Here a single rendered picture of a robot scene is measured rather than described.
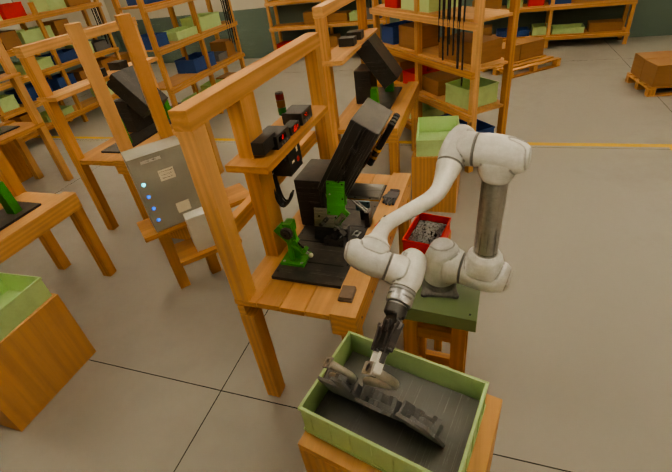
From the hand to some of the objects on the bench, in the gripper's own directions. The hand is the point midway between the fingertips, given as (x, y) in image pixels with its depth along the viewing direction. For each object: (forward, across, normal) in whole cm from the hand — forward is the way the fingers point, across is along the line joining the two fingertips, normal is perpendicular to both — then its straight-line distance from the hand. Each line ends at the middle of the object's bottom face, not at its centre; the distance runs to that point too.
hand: (376, 363), depth 130 cm
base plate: (-88, -117, +1) cm, 146 cm away
